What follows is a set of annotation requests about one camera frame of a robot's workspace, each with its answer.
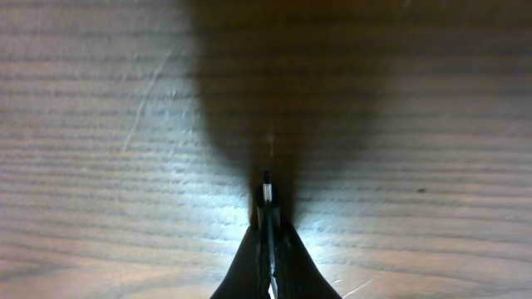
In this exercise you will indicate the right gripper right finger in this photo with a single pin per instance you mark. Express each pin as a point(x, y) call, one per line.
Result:
point(296, 275)

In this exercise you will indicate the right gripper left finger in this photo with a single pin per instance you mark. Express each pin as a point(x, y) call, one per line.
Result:
point(243, 279)

